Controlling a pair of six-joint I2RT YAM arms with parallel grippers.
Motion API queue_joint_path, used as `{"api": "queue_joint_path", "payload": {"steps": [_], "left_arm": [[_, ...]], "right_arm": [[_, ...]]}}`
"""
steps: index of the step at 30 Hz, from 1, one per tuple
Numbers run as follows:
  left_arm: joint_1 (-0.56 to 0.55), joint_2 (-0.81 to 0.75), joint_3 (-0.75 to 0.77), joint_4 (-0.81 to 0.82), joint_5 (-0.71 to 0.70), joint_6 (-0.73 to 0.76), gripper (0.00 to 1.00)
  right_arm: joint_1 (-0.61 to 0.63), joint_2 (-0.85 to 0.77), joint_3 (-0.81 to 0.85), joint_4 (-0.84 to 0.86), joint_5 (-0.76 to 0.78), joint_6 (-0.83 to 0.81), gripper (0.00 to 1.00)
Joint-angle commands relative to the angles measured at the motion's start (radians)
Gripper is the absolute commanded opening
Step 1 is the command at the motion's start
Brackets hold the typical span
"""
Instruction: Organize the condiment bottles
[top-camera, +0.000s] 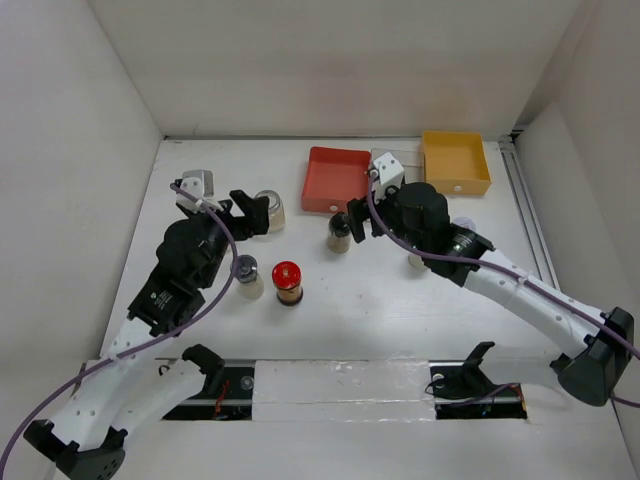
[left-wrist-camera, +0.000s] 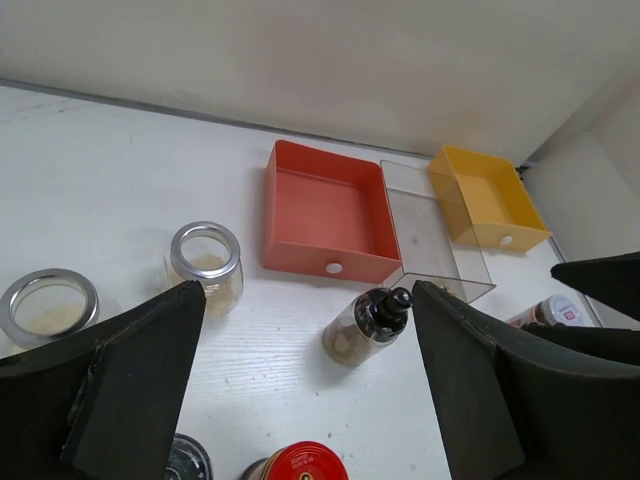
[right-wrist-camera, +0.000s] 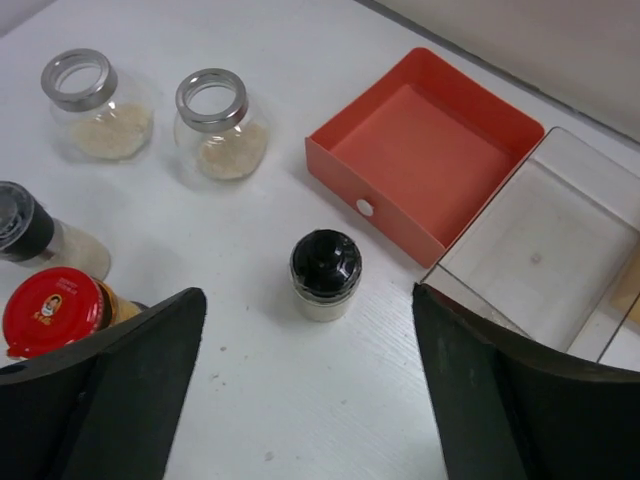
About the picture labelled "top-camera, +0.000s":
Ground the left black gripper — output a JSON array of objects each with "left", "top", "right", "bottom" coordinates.
[{"left": 186, "top": 190, "right": 267, "bottom": 289}]

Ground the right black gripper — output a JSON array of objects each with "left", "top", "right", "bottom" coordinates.
[{"left": 342, "top": 181, "right": 428, "bottom": 256}]

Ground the black-cap brown spice bottle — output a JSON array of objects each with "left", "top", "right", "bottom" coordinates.
[{"left": 326, "top": 212, "right": 351, "bottom": 253}]

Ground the wide silver-rim spice jar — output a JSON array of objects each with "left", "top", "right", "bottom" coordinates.
[{"left": 255, "top": 190, "right": 286, "bottom": 234}]

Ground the silver-cap white spice jar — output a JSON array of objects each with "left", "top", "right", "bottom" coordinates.
[{"left": 234, "top": 254, "right": 264, "bottom": 300}]

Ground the red-cap dark sauce bottle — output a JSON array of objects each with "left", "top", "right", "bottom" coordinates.
[{"left": 272, "top": 261, "right": 303, "bottom": 306}]

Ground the black-cap white spice bottle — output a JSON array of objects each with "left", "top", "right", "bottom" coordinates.
[{"left": 408, "top": 253, "right": 428, "bottom": 272}]

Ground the white-lid small jar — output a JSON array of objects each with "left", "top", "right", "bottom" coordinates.
[{"left": 452, "top": 217, "right": 476, "bottom": 232}]

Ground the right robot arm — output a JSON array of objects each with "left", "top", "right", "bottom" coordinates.
[{"left": 347, "top": 178, "right": 639, "bottom": 407}]

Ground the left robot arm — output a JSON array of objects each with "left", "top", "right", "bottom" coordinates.
[{"left": 23, "top": 189, "right": 269, "bottom": 479}]

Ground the red tray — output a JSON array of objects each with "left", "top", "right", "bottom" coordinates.
[{"left": 300, "top": 146, "right": 371, "bottom": 213}]

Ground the clear plastic tray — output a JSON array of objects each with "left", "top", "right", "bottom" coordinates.
[{"left": 371, "top": 148, "right": 425, "bottom": 183}]

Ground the yellow tray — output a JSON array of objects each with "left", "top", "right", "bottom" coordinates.
[{"left": 421, "top": 131, "right": 492, "bottom": 196}]

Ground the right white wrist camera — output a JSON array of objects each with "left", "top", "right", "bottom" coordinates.
[{"left": 370, "top": 152, "right": 405, "bottom": 202}]

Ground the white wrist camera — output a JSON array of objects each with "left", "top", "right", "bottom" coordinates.
[
  {"left": 370, "top": 152, "right": 405, "bottom": 202},
  {"left": 175, "top": 169, "right": 221, "bottom": 213}
]

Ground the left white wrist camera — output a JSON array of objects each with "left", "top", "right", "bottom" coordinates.
[{"left": 175, "top": 169, "right": 221, "bottom": 213}]

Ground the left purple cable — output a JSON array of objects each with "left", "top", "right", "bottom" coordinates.
[{"left": 0, "top": 182, "right": 242, "bottom": 480}]

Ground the purple cable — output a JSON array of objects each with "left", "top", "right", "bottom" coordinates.
[
  {"left": 0, "top": 182, "right": 242, "bottom": 480},
  {"left": 365, "top": 168, "right": 640, "bottom": 409}
]

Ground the aluminium mounting rail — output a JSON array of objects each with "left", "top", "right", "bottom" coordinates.
[{"left": 498, "top": 135, "right": 559, "bottom": 288}]

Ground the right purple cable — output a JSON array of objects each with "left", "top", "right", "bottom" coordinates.
[{"left": 365, "top": 168, "right": 640, "bottom": 409}]

